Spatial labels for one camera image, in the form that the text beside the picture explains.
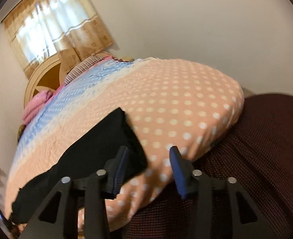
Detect black pants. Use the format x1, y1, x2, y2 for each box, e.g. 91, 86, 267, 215
9, 108, 147, 224

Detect brown patterned bag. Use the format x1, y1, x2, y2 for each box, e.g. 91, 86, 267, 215
17, 124, 26, 142

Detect folded pink blanket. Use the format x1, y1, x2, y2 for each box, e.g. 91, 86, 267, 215
22, 90, 53, 125

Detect cream wooden headboard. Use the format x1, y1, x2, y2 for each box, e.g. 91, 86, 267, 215
23, 51, 113, 109

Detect polka dot bed cover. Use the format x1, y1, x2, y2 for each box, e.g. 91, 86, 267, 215
4, 57, 244, 231

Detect striped pillow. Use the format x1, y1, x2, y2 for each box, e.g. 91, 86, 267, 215
64, 56, 103, 86

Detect beige curtain behind headboard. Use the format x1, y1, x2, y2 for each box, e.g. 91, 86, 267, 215
3, 0, 113, 78

